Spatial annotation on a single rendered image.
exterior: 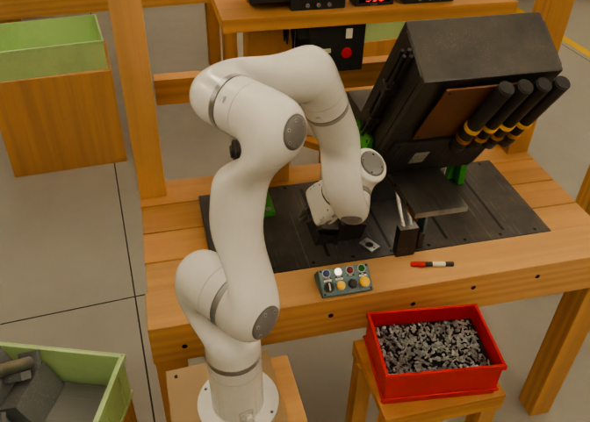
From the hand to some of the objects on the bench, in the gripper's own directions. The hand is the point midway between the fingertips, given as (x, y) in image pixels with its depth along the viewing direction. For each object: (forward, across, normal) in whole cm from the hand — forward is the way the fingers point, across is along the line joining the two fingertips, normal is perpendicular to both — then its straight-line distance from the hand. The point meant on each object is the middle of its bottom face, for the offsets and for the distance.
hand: (306, 215), depth 158 cm
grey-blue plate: (+15, +8, +46) cm, 49 cm away
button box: (+20, +19, +17) cm, 32 cm away
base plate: (+27, -5, +42) cm, 50 cm away
